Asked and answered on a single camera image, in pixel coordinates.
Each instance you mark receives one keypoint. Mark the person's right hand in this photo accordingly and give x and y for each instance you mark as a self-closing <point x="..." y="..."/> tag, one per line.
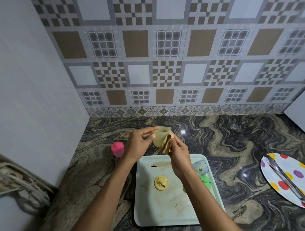
<point x="180" y="156"/>

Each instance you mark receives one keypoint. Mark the person's left hand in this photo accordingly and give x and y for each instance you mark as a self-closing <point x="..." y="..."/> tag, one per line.
<point x="135" y="145"/>

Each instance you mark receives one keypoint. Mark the person's left thumb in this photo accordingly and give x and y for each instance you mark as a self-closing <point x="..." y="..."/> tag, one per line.
<point x="150" y="139"/>

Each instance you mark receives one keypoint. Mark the person's right thumb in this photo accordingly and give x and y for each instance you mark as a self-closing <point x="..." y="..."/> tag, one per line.
<point x="170" y="146"/>

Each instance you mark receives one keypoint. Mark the brown wiping cloth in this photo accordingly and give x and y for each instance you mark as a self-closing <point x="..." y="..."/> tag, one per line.
<point x="167" y="145"/>

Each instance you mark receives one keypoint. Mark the yellow plastic cup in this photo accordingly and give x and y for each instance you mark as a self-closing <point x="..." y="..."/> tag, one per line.
<point x="160" y="137"/>

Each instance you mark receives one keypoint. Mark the person's right forearm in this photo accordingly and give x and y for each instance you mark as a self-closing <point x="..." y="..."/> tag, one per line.
<point x="205" y="202"/>

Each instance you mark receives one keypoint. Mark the person's left forearm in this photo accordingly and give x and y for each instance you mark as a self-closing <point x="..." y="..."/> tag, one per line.
<point x="104" y="195"/>

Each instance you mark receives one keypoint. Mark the pink plastic cup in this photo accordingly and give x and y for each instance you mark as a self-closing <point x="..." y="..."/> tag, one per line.
<point x="117" y="149"/>

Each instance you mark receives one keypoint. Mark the blue plastic cup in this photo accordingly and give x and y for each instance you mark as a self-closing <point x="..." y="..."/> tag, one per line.
<point x="201" y="166"/>

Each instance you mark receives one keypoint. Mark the yellow cup lid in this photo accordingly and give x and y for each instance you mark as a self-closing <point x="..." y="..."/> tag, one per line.
<point x="161" y="183"/>

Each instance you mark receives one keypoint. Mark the pale green tray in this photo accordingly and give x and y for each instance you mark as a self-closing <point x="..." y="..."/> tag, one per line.
<point x="174" y="190"/>

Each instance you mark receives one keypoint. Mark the green plastic cup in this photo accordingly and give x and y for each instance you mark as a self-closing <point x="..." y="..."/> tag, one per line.
<point x="205" y="182"/>

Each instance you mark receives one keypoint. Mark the metal tongs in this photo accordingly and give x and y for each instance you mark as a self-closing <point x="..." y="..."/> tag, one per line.
<point x="284" y="177"/>

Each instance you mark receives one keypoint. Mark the polka dot plate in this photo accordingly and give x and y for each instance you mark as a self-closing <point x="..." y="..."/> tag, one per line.
<point x="286" y="177"/>

